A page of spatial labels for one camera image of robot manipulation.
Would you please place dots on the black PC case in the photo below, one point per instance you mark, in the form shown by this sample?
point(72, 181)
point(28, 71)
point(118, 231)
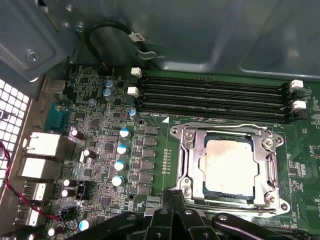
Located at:
point(200, 30)

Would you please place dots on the RAM slot with white clips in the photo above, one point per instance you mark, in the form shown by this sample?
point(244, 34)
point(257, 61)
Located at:
point(212, 105)
point(212, 84)

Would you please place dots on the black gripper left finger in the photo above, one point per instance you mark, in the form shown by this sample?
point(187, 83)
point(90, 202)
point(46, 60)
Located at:
point(130, 227)

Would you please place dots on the silver CPU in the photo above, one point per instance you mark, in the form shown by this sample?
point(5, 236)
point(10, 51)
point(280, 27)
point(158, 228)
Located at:
point(227, 165)

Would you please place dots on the CPU socket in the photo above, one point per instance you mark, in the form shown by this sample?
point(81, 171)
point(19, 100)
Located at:
point(278, 140)

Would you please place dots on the metal socket cover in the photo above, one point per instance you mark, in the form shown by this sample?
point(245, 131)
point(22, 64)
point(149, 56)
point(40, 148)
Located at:
point(193, 155)

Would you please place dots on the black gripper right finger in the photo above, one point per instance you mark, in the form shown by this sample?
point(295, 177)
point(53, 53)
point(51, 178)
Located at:
point(225, 228)

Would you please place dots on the green motherboard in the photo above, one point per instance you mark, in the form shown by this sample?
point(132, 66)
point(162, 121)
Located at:
point(100, 117)

